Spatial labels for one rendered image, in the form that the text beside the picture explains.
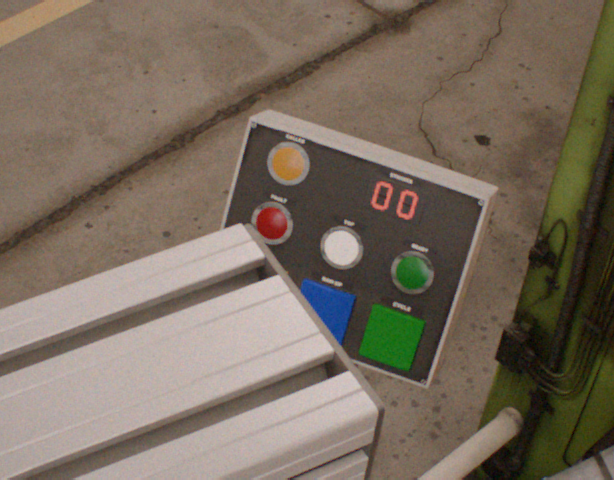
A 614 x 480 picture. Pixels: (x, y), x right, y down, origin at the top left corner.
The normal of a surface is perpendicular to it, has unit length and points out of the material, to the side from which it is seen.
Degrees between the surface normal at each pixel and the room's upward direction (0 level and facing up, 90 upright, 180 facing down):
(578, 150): 90
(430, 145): 0
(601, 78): 90
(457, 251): 60
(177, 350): 0
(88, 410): 0
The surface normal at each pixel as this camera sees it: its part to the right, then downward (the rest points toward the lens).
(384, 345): -0.29, 0.22
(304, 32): 0.08, -0.69
